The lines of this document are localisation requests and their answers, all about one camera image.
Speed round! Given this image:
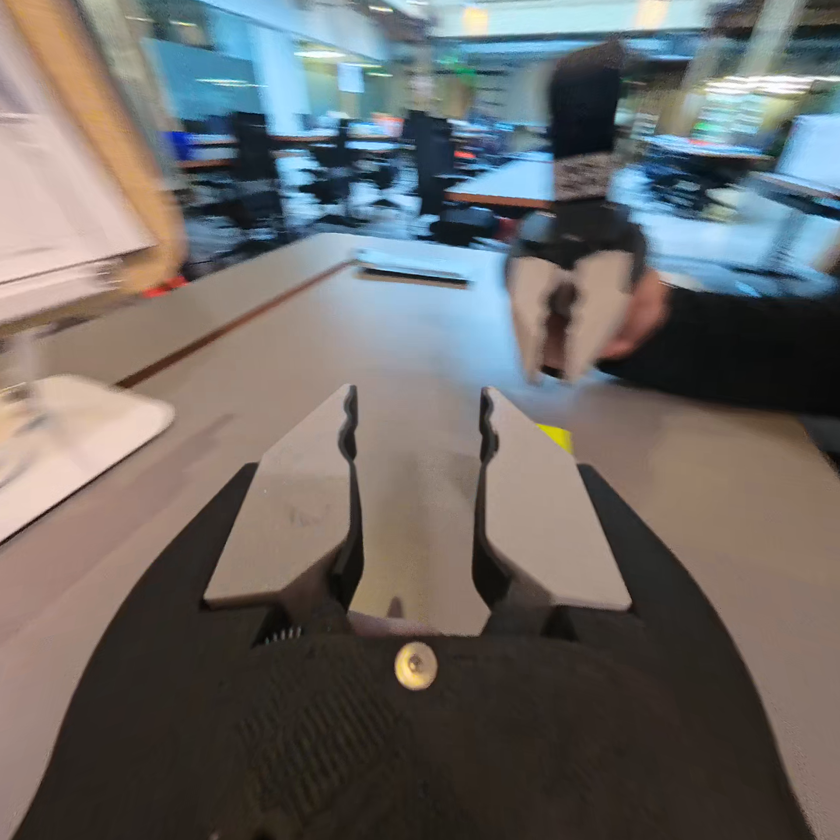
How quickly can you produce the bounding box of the person's right forearm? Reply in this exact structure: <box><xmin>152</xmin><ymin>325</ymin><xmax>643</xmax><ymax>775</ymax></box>
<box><xmin>600</xmin><ymin>282</ymin><xmax>840</xmax><ymax>414</ymax></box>

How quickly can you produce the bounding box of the black office chair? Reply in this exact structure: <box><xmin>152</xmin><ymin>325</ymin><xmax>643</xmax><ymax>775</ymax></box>
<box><xmin>403</xmin><ymin>112</ymin><xmax>500</xmax><ymax>247</ymax></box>
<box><xmin>226</xmin><ymin>112</ymin><xmax>286</xmax><ymax>231</ymax></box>
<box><xmin>308</xmin><ymin>121</ymin><xmax>401</xmax><ymax>204</ymax></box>

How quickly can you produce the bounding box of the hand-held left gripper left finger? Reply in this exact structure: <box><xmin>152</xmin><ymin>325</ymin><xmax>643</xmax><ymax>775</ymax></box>
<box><xmin>203</xmin><ymin>385</ymin><xmax>365</xmax><ymax>611</ymax></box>

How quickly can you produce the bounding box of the white document stand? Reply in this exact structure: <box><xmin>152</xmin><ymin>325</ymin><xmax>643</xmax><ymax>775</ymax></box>
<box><xmin>0</xmin><ymin>0</ymin><xmax>188</xmax><ymax>546</ymax></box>

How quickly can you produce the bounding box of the silver metal object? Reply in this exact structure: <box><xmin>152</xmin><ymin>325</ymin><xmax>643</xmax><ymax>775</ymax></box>
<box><xmin>354</xmin><ymin>248</ymin><xmax>473</xmax><ymax>290</ymax></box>

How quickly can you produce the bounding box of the person's right hand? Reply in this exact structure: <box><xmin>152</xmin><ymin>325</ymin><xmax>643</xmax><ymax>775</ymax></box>
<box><xmin>599</xmin><ymin>269</ymin><xmax>672</xmax><ymax>362</ymax></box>

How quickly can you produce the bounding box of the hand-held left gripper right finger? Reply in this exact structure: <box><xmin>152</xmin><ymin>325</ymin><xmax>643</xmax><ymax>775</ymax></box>
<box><xmin>471</xmin><ymin>386</ymin><xmax>634</xmax><ymax>634</ymax></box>

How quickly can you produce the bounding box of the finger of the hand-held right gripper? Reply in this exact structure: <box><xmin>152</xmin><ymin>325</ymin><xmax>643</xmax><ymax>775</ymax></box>
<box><xmin>563</xmin><ymin>251</ymin><xmax>636</xmax><ymax>385</ymax></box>
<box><xmin>507</xmin><ymin>256</ymin><xmax>560</xmax><ymax>386</ymax></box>

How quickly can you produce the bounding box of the white desk orange edge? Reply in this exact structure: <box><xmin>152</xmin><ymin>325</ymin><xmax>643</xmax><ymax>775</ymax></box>
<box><xmin>446</xmin><ymin>157</ymin><xmax>559</xmax><ymax>211</ymax></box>

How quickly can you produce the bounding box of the printed instruction sheet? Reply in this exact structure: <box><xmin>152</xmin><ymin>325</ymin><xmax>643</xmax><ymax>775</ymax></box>
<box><xmin>0</xmin><ymin>13</ymin><xmax>158</xmax><ymax>283</ymax></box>

